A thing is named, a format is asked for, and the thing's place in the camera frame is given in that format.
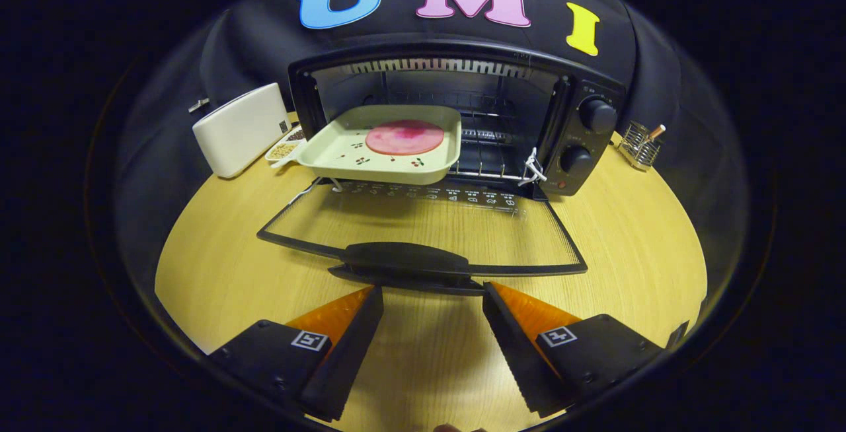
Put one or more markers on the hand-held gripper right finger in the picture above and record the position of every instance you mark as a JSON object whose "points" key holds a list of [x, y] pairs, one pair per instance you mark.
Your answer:
{"points": [[512, 346]]}

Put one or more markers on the white bread toaster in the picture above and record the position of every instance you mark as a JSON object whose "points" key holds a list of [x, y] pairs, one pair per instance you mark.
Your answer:
{"points": [[241, 131]]}

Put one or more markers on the small divided snack dish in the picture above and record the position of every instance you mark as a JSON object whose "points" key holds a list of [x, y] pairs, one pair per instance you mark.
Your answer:
{"points": [[283, 150]]}

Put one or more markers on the black backdrop cloth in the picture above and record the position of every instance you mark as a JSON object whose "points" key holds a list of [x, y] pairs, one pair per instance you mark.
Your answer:
{"points": [[251, 42]]}

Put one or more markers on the black toaster oven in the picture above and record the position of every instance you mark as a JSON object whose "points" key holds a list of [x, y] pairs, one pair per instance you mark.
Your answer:
{"points": [[581, 138]]}

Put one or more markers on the pink round food slice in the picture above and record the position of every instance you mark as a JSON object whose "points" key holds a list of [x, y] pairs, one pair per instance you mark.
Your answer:
{"points": [[404, 137]]}

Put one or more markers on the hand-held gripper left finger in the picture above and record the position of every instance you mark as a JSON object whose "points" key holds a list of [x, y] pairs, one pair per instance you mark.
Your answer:
{"points": [[350, 353]]}

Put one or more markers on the pale green square plate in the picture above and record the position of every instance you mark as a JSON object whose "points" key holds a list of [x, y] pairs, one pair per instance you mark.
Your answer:
{"points": [[330, 154]]}

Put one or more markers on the pink pen with white cap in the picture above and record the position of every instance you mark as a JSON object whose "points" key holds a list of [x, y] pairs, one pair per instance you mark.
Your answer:
{"points": [[656, 132]]}

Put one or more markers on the silver cloth clip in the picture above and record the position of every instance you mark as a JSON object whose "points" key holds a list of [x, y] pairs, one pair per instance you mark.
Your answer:
{"points": [[198, 106]]}

